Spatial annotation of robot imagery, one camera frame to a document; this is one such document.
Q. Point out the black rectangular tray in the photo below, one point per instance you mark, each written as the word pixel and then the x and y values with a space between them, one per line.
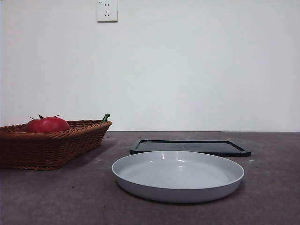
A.
pixel 187 146

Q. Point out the grey round plate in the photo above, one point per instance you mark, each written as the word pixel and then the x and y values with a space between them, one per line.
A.
pixel 178 178

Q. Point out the brown woven wicker basket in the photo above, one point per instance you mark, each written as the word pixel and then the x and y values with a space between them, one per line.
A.
pixel 47 150

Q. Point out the red tomato with green stem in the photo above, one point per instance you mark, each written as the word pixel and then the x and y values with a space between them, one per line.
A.
pixel 47 125

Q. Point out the white wall socket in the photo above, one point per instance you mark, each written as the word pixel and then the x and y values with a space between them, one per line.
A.
pixel 107 11

